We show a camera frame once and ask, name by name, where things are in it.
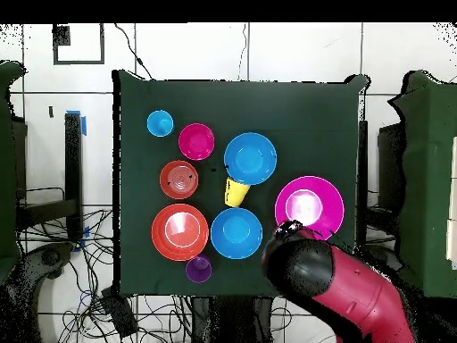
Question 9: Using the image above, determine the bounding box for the yellow cup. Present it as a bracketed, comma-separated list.
[223, 176, 252, 208]

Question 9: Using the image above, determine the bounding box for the large orange bowl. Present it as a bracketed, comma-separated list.
[151, 203, 210, 263]

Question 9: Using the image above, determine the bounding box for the blue bowl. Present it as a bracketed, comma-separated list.
[210, 207, 264, 260]
[223, 132, 278, 186]

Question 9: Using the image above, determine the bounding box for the small orange bowl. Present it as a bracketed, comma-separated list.
[159, 159, 200, 200]

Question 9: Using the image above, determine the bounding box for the small crimson bowl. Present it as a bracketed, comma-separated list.
[178, 122, 216, 162]

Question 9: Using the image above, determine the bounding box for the purple cup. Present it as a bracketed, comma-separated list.
[185, 253, 212, 284]

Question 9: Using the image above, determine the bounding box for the large pink bowl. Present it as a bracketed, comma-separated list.
[274, 175, 345, 241]

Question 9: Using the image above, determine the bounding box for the light blue cup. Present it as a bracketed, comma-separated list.
[146, 109, 175, 138]

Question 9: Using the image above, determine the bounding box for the dark green table cloth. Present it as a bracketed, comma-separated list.
[112, 69, 369, 299]

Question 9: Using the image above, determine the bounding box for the blue tape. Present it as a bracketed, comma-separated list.
[66, 109, 87, 137]

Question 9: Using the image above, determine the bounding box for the black cabinet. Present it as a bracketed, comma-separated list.
[377, 122, 406, 215]

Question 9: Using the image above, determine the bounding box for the black power adapter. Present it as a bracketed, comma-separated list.
[100, 287, 139, 339]

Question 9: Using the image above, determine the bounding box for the green cloth covered table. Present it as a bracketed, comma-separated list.
[387, 70, 457, 299]
[0, 60, 28, 283]

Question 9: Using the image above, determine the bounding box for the white panel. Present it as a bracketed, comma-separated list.
[445, 135, 457, 270]

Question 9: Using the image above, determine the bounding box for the black stand post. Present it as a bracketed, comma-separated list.
[357, 120, 369, 247]

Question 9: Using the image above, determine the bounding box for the tangle of black cables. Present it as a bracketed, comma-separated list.
[21, 206, 194, 343]

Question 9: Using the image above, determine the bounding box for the black stand frame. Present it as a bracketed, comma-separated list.
[15, 112, 85, 240]

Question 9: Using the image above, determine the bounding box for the black floor cable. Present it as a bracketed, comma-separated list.
[113, 23, 154, 80]

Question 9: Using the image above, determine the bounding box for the black pedestal leg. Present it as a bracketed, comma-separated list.
[6, 241, 76, 297]

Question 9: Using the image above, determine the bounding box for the black square frame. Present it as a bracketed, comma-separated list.
[52, 23, 105, 66]

